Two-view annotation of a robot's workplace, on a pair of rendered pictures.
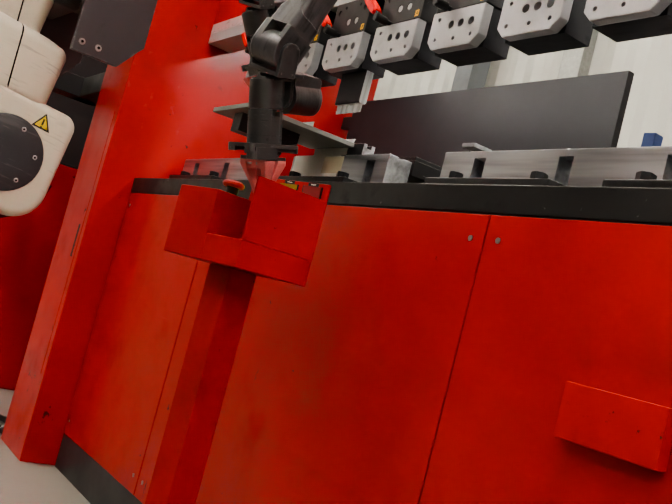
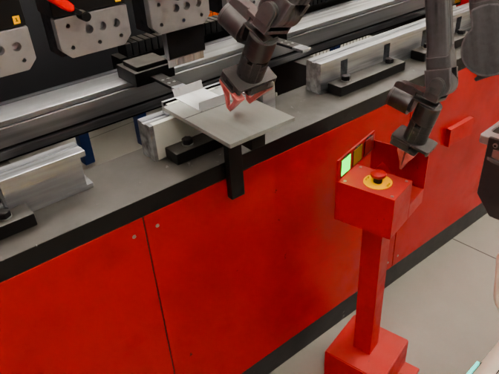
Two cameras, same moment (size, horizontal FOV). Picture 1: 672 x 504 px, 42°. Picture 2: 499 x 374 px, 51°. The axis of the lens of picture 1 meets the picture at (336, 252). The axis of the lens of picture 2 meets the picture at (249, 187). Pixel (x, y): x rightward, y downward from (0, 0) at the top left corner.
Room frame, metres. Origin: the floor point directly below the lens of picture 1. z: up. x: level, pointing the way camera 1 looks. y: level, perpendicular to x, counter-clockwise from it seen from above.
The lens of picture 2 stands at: (1.94, 1.28, 1.50)
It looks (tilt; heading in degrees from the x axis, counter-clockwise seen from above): 33 degrees down; 266
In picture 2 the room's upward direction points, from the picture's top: 4 degrees counter-clockwise
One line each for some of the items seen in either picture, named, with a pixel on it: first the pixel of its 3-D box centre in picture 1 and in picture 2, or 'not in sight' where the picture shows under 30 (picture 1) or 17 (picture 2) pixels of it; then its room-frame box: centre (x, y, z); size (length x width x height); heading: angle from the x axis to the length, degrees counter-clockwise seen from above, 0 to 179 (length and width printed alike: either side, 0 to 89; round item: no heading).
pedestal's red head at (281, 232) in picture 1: (247, 218); (381, 182); (1.51, 0.16, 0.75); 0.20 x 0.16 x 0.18; 46
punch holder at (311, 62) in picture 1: (315, 50); (82, 5); (2.17, 0.18, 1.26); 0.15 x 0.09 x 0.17; 33
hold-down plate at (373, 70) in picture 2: (491, 190); (367, 76); (1.44, -0.22, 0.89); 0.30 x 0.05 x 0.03; 33
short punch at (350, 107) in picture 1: (352, 93); (184, 43); (1.98, 0.05, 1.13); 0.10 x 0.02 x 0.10; 33
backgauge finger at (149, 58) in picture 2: (391, 162); (159, 74); (2.06, -0.07, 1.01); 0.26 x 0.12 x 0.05; 123
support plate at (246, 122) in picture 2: (283, 127); (226, 113); (1.90, 0.18, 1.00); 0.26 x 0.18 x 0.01; 123
